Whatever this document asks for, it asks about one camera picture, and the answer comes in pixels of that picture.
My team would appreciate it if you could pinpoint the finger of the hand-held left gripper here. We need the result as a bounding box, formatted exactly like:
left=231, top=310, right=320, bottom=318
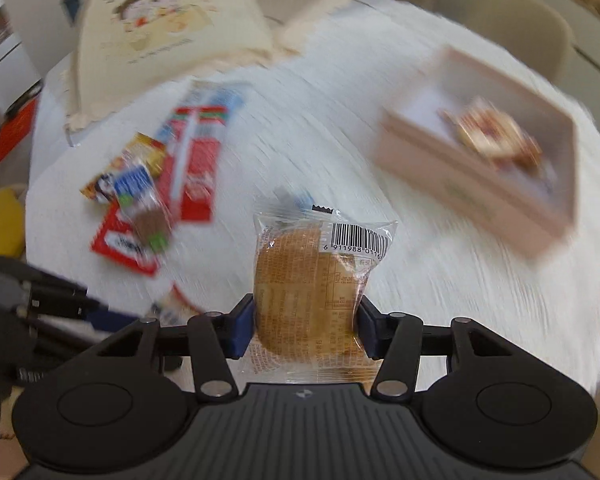
left=27, top=272, right=143, bottom=333
left=25, top=317, right=106, bottom=378

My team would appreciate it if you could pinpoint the red box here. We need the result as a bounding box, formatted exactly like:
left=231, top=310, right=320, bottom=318
left=0, top=97, right=40, bottom=163

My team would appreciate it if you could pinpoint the long red and blue packet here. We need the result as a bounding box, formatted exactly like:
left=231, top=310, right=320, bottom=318
left=89, top=80, right=216, bottom=277
left=179, top=85, right=248, bottom=223

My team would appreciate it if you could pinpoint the beige cartoon print food cover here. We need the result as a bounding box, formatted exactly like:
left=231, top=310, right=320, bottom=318
left=61, top=0, right=348, bottom=147

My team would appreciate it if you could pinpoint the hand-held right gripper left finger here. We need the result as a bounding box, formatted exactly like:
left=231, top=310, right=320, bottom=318
left=97, top=294, right=257, bottom=397

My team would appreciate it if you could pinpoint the pink rectangular box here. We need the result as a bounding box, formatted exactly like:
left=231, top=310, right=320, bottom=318
left=374, top=44, right=580, bottom=257

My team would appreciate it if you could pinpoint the orange and yellow snack packet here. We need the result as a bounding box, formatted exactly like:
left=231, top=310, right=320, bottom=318
left=79, top=131, right=167, bottom=207

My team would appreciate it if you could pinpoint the clear round cake packet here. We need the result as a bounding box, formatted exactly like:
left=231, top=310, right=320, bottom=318
left=236, top=204, right=399, bottom=387

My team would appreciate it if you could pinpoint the yellow plush object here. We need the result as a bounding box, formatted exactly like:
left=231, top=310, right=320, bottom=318
left=0, top=185, right=27, bottom=261

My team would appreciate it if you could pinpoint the small red and white packet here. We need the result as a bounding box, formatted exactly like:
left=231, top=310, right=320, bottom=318
left=150, top=281, right=208, bottom=332

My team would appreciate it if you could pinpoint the red and white wrapped pastry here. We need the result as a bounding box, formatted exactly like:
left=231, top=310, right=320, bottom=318
left=442, top=97, right=545, bottom=177

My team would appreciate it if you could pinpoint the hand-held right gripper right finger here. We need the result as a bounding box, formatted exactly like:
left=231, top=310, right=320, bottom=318
left=355, top=294, right=518, bottom=398

